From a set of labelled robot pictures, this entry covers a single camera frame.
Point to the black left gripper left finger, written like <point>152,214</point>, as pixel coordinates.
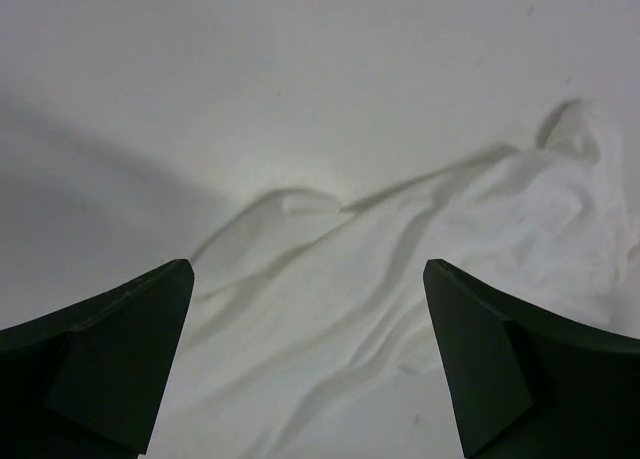
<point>87,381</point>

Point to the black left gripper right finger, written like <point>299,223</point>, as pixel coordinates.
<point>528,383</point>

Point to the white t shirt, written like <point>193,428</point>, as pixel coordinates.
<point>302,304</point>

